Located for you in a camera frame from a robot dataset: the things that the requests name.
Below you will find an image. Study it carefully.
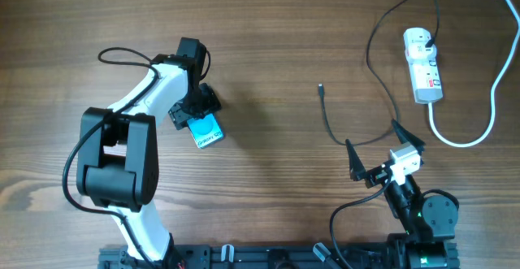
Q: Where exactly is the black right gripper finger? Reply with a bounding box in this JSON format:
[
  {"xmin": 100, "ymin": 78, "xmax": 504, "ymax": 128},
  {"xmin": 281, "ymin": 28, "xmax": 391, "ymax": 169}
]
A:
[
  {"xmin": 345, "ymin": 139, "xmax": 366, "ymax": 181},
  {"xmin": 391, "ymin": 119, "xmax": 425, "ymax": 154}
]

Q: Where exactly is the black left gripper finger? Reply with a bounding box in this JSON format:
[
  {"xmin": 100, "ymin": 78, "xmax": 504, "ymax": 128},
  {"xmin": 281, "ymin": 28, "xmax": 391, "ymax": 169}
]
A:
[
  {"xmin": 168, "ymin": 103, "xmax": 193, "ymax": 130},
  {"xmin": 201, "ymin": 83, "xmax": 222, "ymax": 115}
]

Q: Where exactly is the smartphone with teal screen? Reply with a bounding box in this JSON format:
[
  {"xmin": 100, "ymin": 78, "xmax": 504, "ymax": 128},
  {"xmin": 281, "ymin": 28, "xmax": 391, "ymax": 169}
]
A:
[{"xmin": 188, "ymin": 114, "xmax": 224, "ymax": 149}]

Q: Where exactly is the black USB-C charging cable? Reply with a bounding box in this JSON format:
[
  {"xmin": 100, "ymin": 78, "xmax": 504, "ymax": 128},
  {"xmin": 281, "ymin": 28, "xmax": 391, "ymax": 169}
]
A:
[{"xmin": 318, "ymin": 0, "xmax": 442, "ymax": 147}]

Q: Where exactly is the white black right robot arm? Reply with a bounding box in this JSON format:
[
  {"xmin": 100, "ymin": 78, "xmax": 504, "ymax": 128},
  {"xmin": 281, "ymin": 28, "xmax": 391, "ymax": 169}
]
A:
[{"xmin": 340, "ymin": 120, "xmax": 460, "ymax": 268}]

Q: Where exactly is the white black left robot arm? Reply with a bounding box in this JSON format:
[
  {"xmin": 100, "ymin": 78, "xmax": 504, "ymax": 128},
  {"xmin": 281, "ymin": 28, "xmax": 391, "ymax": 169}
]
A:
[{"xmin": 62, "ymin": 50, "xmax": 224, "ymax": 268}]

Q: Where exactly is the white USB charger plug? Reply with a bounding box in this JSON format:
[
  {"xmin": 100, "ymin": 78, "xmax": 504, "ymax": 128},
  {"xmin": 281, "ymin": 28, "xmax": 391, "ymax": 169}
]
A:
[{"xmin": 405, "ymin": 42, "xmax": 437, "ymax": 63}]

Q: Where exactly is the white power strip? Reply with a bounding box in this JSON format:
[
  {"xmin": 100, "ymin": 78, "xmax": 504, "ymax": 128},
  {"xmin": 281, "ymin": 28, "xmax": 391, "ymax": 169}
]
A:
[{"xmin": 402, "ymin": 27, "xmax": 444, "ymax": 105}]

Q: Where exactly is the black right camera cable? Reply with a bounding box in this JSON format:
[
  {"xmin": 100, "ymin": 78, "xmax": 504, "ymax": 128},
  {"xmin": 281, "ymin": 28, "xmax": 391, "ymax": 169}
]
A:
[{"xmin": 328, "ymin": 171, "xmax": 394, "ymax": 269}]

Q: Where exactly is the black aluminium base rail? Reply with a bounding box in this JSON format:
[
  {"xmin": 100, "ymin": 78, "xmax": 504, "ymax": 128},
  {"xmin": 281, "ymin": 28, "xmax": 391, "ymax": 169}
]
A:
[{"xmin": 97, "ymin": 242, "xmax": 461, "ymax": 269}]

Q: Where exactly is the white power strip cord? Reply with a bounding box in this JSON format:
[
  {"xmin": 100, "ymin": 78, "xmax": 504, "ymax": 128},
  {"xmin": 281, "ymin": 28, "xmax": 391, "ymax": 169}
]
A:
[{"xmin": 427, "ymin": 0, "xmax": 520, "ymax": 149}]

